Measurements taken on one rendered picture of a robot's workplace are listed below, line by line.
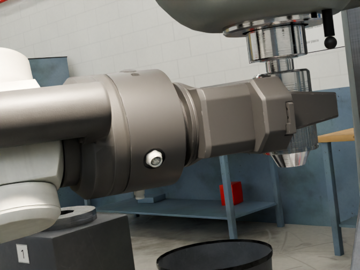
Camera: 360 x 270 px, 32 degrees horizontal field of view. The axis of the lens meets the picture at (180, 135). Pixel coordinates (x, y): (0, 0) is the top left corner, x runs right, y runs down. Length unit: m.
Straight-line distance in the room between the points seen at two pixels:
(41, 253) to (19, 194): 0.35
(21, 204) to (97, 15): 7.32
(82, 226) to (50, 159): 0.35
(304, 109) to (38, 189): 0.21
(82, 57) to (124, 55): 0.84
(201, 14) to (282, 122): 0.10
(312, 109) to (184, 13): 0.12
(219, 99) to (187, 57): 6.11
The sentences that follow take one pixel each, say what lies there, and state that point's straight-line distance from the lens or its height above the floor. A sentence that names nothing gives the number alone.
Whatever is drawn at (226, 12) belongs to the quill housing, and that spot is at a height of 1.31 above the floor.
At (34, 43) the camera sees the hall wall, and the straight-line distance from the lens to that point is 8.90.
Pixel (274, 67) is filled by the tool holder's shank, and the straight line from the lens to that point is 0.51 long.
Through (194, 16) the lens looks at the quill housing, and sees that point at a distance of 0.48.
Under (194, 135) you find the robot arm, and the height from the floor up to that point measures 1.23.
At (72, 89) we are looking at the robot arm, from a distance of 0.39.
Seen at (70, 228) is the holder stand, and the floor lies 1.12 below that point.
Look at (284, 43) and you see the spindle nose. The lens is 0.50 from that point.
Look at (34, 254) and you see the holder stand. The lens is 0.75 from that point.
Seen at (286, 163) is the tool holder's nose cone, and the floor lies 1.20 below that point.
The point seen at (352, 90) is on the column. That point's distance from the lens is 0.92.
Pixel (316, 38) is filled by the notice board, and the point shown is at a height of 1.64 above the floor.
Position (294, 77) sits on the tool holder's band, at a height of 1.26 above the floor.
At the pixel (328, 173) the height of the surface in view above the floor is 0.60.
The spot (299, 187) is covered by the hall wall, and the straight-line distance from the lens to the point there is 5.80.
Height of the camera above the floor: 1.26
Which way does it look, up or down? 3 degrees down
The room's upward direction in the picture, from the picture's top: 7 degrees counter-clockwise
